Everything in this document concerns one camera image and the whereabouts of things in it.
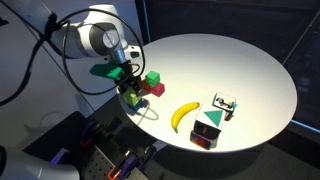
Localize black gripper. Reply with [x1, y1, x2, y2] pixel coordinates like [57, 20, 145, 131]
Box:
[119, 61, 142, 96]

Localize yellow-green block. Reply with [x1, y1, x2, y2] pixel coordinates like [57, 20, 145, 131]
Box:
[123, 91, 141, 106]

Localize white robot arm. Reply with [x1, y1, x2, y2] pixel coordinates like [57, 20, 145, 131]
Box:
[0, 0, 129, 180]

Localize orange block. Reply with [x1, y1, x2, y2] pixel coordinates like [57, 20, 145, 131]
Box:
[142, 79, 151, 92]

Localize blue block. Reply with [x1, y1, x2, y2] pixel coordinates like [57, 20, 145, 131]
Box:
[128, 99, 148, 111]

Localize green block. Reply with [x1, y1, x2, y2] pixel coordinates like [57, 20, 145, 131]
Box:
[145, 71, 160, 87]

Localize red block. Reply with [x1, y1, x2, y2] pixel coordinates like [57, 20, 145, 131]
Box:
[151, 83, 165, 97]

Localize yellow banana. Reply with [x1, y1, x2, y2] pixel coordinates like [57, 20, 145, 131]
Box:
[171, 102, 200, 132]

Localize black purple clamp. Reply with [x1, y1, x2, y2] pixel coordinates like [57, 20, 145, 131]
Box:
[80, 120, 110, 148]

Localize perforated black breadboard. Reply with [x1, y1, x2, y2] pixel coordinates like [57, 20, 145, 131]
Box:
[24, 111, 157, 180]

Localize purple orange clamp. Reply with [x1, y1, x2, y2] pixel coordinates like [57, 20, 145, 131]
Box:
[107, 151, 138, 180]

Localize round white table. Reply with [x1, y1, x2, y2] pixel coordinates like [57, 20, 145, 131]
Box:
[122, 34, 297, 153]

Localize picture cube with triangle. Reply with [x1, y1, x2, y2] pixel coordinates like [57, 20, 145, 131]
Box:
[193, 104, 225, 140]

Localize blue number four cube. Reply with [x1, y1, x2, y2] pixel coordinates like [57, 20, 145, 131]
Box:
[212, 92, 237, 121]

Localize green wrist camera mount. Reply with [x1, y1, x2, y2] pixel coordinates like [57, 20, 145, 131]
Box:
[90, 64, 124, 81]

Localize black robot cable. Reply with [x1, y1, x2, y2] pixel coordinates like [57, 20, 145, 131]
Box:
[0, 7, 147, 108]

